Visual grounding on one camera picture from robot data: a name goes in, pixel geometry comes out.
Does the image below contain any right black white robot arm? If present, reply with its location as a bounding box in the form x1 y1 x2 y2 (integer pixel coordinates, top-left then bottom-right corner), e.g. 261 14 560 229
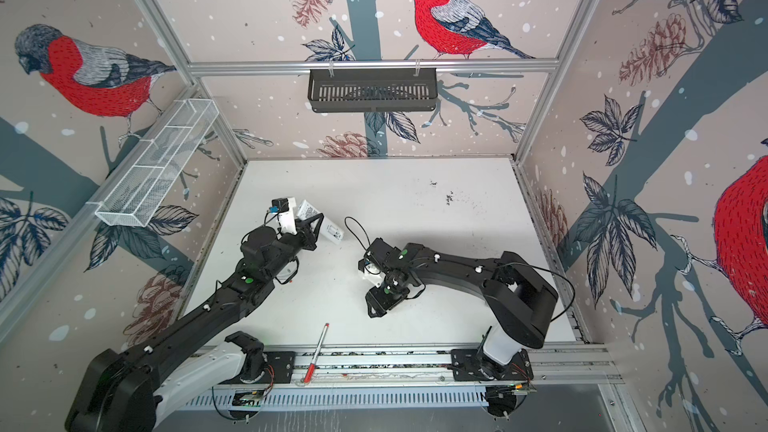
358 238 559 378

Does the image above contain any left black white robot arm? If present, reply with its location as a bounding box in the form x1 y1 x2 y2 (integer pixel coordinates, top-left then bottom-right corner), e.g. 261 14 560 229
64 214 324 431

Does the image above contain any right camera black cable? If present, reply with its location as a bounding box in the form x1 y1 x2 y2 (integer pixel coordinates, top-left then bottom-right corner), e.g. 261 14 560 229
344 216 372 250

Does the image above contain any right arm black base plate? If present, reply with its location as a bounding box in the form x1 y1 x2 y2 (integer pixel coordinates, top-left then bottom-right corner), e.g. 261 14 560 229
448 349 534 382

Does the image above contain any white wire mesh shelf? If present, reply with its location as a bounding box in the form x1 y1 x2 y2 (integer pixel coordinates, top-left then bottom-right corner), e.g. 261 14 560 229
95 98 219 227

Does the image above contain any white remote control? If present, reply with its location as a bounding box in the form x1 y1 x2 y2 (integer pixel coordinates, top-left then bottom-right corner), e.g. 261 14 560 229
297 200 344 245

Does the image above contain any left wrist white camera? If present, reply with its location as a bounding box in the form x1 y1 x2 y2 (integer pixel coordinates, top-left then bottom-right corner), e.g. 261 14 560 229
270 197 297 234

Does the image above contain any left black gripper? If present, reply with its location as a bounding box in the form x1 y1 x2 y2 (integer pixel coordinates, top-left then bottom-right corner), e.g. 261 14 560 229
265 211 324 281

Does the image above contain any black hanging basket shelf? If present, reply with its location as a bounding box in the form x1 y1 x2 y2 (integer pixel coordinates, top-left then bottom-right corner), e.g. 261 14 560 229
307 68 438 113

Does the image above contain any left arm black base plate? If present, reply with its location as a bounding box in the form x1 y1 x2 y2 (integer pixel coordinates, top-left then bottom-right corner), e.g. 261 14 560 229
221 351 296 386

